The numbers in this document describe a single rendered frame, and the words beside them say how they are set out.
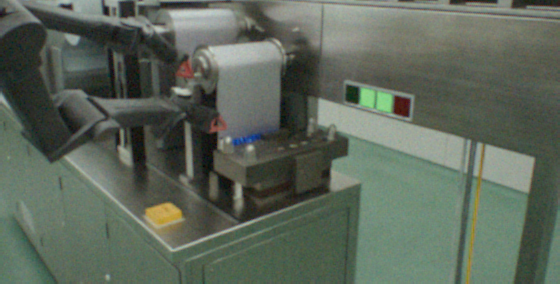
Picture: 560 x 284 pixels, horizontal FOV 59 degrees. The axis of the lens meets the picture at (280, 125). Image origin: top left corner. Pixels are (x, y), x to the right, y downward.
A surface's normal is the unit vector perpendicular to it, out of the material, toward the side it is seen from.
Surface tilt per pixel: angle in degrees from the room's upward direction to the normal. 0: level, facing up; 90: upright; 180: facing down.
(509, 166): 90
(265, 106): 91
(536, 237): 90
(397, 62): 90
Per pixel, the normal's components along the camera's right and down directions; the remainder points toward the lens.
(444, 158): -0.77, 0.18
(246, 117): 0.63, 0.24
